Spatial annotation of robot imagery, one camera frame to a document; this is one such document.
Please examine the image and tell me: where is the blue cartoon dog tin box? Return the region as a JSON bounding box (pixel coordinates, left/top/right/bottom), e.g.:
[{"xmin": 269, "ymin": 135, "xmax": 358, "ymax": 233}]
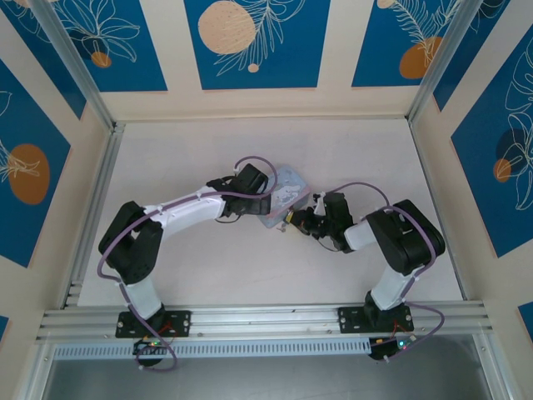
[{"xmin": 257, "ymin": 165, "xmax": 313, "ymax": 230}]

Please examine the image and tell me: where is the grey metal lower shelf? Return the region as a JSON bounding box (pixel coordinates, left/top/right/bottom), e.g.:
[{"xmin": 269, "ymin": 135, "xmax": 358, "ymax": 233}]
[{"xmin": 39, "ymin": 332, "xmax": 503, "ymax": 400}]

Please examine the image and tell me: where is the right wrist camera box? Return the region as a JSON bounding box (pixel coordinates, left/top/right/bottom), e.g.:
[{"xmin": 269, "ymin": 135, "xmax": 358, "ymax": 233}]
[{"xmin": 311, "ymin": 191, "xmax": 328, "ymax": 218}]

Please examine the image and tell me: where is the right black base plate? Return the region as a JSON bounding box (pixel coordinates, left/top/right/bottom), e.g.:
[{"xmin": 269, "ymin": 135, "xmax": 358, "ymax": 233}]
[{"xmin": 336, "ymin": 306, "xmax": 416, "ymax": 335}]

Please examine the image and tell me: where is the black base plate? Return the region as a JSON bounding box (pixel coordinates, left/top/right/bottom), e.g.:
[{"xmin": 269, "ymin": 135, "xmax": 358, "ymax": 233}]
[
  {"xmin": 115, "ymin": 309, "xmax": 193, "ymax": 338},
  {"xmin": 336, "ymin": 306, "xmax": 416, "ymax": 335}
]

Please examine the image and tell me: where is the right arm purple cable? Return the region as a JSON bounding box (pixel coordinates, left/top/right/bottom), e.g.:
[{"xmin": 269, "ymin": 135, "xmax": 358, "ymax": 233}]
[{"xmin": 328, "ymin": 180, "xmax": 446, "ymax": 364}]

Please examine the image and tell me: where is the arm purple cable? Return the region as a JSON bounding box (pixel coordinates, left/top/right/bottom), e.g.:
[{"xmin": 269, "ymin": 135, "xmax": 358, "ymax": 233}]
[
  {"xmin": 96, "ymin": 155, "xmax": 279, "ymax": 373},
  {"xmin": 328, "ymin": 180, "xmax": 446, "ymax": 364}
]

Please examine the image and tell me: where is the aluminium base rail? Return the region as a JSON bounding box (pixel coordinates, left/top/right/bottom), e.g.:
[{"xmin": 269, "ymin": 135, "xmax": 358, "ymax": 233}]
[{"xmin": 34, "ymin": 300, "xmax": 496, "ymax": 343}]

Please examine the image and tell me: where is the aluminium table side rail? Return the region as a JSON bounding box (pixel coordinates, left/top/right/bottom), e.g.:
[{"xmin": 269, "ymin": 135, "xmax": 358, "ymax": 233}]
[
  {"xmin": 407, "ymin": 119, "xmax": 468, "ymax": 302},
  {"xmin": 61, "ymin": 123, "xmax": 126, "ymax": 310}
]

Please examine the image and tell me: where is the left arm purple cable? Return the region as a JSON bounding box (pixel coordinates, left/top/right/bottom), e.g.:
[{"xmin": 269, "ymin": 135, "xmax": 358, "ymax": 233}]
[{"xmin": 96, "ymin": 155, "xmax": 279, "ymax": 373}]

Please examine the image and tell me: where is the grey slotted cable duct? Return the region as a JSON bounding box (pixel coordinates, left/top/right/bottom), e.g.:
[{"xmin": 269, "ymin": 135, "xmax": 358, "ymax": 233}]
[{"xmin": 52, "ymin": 337, "xmax": 372, "ymax": 360}]

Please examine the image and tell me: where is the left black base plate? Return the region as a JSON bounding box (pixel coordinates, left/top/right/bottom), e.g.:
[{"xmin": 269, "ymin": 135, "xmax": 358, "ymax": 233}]
[{"xmin": 115, "ymin": 309, "xmax": 193, "ymax": 338}]

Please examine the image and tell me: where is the blue floral wall panel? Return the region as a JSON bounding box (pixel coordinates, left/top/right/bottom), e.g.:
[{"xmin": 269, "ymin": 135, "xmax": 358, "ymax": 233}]
[
  {"xmin": 183, "ymin": 0, "xmax": 332, "ymax": 91},
  {"xmin": 351, "ymin": 0, "xmax": 479, "ymax": 89},
  {"xmin": 40, "ymin": 0, "xmax": 169, "ymax": 93},
  {"xmin": 450, "ymin": 40, "xmax": 533, "ymax": 259},
  {"xmin": 0, "ymin": 57, "xmax": 72, "ymax": 269}
]

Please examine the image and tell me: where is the aluminium frame post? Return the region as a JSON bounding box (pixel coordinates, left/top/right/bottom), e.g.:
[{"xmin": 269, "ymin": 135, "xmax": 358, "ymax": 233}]
[
  {"xmin": 27, "ymin": 0, "xmax": 117, "ymax": 131},
  {"xmin": 406, "ymin": 0, "xmax": 512, "ymax": 123}
]

